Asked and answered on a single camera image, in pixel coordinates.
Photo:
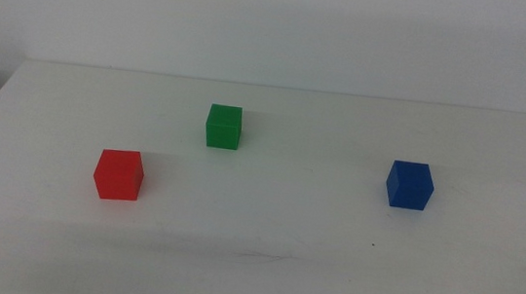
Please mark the red cube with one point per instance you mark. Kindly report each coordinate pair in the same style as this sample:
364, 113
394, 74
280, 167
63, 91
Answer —
118, 176

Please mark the green cube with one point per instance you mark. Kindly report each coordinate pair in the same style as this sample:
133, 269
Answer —
223, 128

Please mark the blue cube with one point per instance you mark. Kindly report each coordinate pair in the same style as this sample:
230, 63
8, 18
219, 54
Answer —
410, 187

